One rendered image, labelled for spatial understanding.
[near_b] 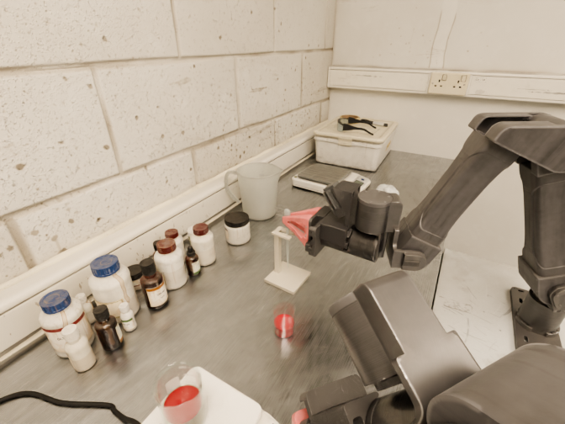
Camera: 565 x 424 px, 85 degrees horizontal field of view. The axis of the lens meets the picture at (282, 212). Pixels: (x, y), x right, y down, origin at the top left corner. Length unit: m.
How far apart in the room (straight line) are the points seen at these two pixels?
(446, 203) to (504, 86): 1.07
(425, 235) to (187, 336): 0.47
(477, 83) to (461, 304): 1.02
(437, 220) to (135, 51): 0.69
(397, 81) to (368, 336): 1.44
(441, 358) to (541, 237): 0.44
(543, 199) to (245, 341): 0.54
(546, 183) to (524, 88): 1.02
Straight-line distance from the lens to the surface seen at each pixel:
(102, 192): 0.78
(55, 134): 0.72
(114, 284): 0.66
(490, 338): 0.74
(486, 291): 0.85
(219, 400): 0.47
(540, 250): 0.66
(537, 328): 0.78
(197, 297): 0.72
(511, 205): 1.77
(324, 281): 0.74
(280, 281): 0.73
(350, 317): 0.24
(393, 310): 0.22
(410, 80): 1.59
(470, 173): 0.54
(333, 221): 0.58
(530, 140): 0.53
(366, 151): 1.35
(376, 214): 0.53
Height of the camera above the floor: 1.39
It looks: 29 degrees down
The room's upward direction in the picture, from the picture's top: straight up
